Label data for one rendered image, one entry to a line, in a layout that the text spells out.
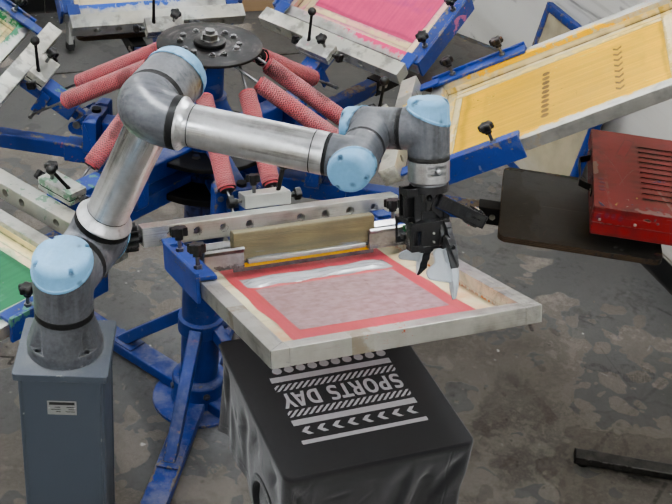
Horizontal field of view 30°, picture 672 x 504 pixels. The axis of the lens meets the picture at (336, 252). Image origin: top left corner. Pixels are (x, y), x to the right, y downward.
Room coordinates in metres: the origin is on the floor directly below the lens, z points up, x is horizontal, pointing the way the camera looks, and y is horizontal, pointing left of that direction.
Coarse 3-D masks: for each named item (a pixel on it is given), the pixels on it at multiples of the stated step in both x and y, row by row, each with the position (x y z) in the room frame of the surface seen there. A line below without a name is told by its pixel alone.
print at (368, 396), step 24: (336, 360) 2.32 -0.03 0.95; (360, 360) 2.33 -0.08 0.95; (384, 360) 2.34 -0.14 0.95; (288, 384) 2.21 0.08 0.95; (312, 384) 2.22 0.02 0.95; (336, 384) 2.23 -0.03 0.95; (360, 384) 2.24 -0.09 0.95; (384, 384) 2.25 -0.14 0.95; (288, 408) 2.13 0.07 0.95; (312, 408) 2.14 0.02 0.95; (336, 408) 2.14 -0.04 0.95; (360, 408) 2.15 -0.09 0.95; (384, 408) 2.16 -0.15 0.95; (408, 408) 2.17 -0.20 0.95; (312, 432) 2.06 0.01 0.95; (336, 432) 2.07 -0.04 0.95; (360, 432) 2.07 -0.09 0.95
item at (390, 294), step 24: (312, 264) 2.47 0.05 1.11; (336, 264) 2.47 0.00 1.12; (360, 288) 2.29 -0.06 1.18; (384, 288) 2.29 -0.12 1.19; (408, 288) 2.28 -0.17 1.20; (432, 288) 2.28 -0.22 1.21; (384, 312) 2.13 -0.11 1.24; (408, 312) 2.13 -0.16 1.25; (432, 312) 2.13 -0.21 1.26; (456, 312) 2.12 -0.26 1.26
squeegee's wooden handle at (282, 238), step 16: (288, 224) 2.49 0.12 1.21; (304, 224) 2.49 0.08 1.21; (320, 224) 2.51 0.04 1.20; (336, 224) 2.52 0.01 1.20; (352, 224) 2.54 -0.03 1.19; (368, 224) 2.55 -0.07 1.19; (240, 240) 2.42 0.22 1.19; (256, 240) 2.44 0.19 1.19; (272, 240) 2.45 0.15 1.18; (288, 240) 2.46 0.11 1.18; (304, 240) 2.48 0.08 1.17; (320, 240) 2.49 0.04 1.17; (336, 240) 2.51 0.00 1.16; (352, 240) 2.53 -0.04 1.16; (256, 256) 2.42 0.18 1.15
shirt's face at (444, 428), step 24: (240, 360) 2.28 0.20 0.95; (408, 360) 2.34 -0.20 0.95; (264, 384) 2.20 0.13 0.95; (408, 384) 2.26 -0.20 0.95; (432, 384) 2.26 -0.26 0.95; (264, 408) 2.12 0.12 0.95; (432, 408) 2.18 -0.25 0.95; (288, 432) 2.05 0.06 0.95; (384, 432) 2.08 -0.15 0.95; (408, 432) 2.09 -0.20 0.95; (432, 432) 2.10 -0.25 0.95; (456, 432) 2.11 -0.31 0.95; (288, 456) 1.97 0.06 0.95; (312, 456) 1.98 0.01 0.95; (336, 456) 1.99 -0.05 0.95; (360, 456) 2.00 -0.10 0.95; (384, 456) 2.00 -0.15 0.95
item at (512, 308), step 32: (224, 288) 2.21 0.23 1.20; (480, 288) 2.23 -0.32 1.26; (224, 320) 2.09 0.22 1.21; (256, 320) 2.00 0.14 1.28; (416, 320) 1.99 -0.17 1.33; (448, 320) 1.99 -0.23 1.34; (480, 320) 2.02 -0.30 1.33; (512, 320) 2.04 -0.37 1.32; (256, 352) 1.90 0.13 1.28; (288, 352) 1.85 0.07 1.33; (320, 352) 1.87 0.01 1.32; (352, 352) 1.90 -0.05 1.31
